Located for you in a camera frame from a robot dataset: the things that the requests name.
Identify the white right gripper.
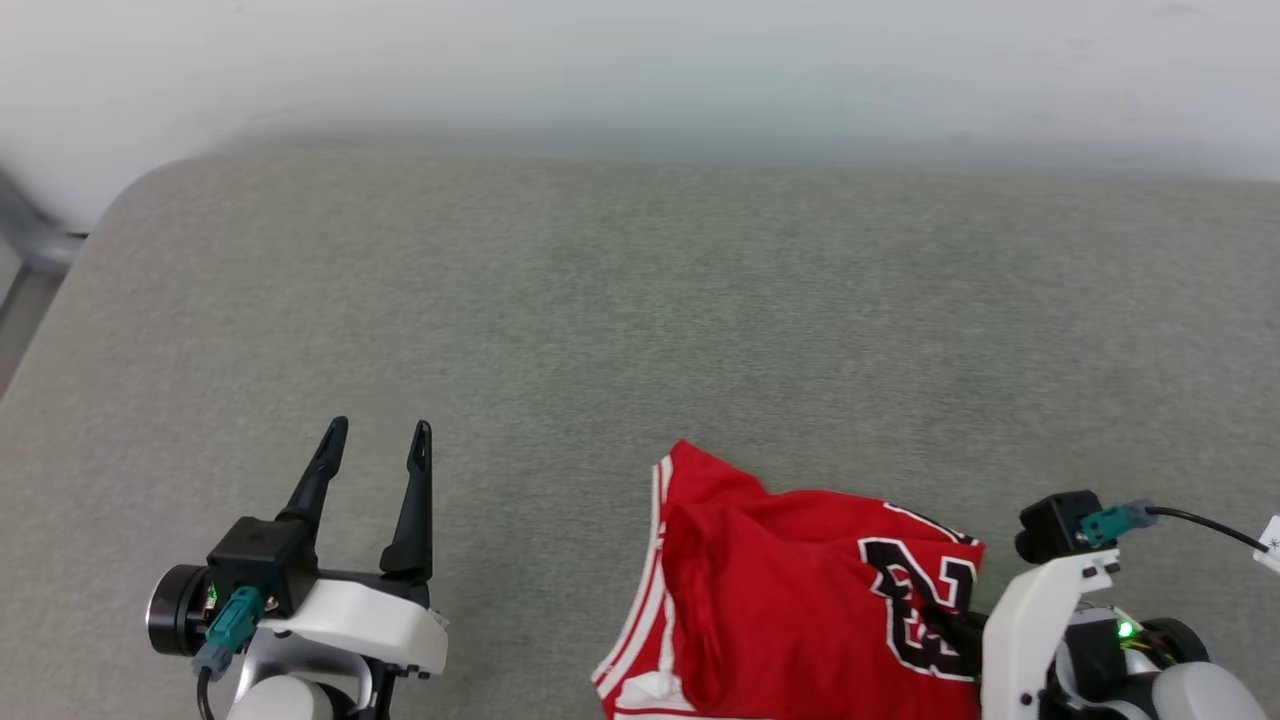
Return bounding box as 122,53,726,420
918,550,1211,720

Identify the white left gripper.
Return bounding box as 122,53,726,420
147,417,449,720

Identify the red white basketball jersey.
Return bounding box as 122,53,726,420
590,440,986,720

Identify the grey fabric sofa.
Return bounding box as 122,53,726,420
0,140,1280,720

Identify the teal plug left camera cable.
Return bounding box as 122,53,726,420
193,587,266,720

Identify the teal plug camera cable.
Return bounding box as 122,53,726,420
1078,499,1269,553
193,587,266,720

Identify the teal plug right camera cable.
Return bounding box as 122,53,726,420
1078,499,1269,553

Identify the grey metal tube frame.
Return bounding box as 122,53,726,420
0,170,86,391

